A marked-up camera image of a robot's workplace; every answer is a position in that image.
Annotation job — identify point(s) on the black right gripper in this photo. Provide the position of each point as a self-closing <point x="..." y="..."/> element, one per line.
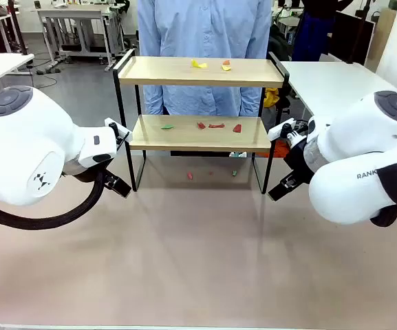
<point x="298" y="161"/>

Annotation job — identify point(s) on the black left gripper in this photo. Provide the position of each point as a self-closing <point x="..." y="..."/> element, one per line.
<point x="108" y="170"/>

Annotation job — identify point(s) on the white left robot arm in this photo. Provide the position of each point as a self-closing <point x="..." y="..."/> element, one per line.
<point x="29" y="137"/>

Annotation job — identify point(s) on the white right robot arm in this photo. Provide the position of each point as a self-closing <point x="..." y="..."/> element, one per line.
<point x="356" y="137"/>

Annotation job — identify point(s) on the person's right forearm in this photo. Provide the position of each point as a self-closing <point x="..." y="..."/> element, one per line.
<point x="153" y="101"/>

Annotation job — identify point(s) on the person's left forearm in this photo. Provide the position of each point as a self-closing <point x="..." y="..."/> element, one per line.
<point x="251" y="103"/>

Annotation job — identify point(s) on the orange fabric item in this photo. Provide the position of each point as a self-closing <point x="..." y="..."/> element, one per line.
<point x="280" y="151"/>

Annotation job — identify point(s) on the small white green object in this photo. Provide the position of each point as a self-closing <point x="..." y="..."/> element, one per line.
<point x="237" y="155"/>

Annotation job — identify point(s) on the triangular red paper scrap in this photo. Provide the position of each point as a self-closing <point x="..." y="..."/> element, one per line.
<point x="237" y="129"/>

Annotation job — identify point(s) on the yellow bag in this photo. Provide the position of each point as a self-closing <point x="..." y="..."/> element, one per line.
<point x="271" y="98"/>

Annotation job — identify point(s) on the long red paper scrap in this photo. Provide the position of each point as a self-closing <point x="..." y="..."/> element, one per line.
<point x="215" y="126"/>

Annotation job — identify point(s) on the crumpled red paper scrap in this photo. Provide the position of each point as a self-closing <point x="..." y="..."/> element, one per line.
<point x="201" y="126"/>

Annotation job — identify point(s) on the large yellow paper scrap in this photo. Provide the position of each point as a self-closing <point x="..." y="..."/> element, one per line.
<point x="198" y="64"/>

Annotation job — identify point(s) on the person in blue trousers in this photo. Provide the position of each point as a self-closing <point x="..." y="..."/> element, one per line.
<point x="308" y="34"/>

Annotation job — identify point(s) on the black partition panel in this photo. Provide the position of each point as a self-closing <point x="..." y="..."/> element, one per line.
<point x="351" y="38"/>

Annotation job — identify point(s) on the tan cardboard box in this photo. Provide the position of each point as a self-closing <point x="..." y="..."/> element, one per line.
<point x="380" y="41"/>

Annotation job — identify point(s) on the person in blue shirt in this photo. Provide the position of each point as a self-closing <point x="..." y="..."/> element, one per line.
<point x="201" y="27"/>

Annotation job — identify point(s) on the grey height adjustable desk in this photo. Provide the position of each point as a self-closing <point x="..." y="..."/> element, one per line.
<point x="67" y="13"/>

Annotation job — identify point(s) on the black pole stand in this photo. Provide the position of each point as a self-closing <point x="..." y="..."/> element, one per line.
<point x="16" y="27"/>

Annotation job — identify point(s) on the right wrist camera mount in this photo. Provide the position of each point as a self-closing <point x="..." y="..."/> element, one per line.
<point x="275" y="132"/>

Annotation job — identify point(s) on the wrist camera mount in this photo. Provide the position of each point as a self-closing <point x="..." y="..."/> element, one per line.
<point x="275" y="132"/>
<point x="122" y="131"/>

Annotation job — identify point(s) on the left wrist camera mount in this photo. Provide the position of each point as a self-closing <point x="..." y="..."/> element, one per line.
<point x="122" y="131"/>

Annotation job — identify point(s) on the black frame wooden shelf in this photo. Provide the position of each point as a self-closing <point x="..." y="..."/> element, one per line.
<point x="191" y="77"/>

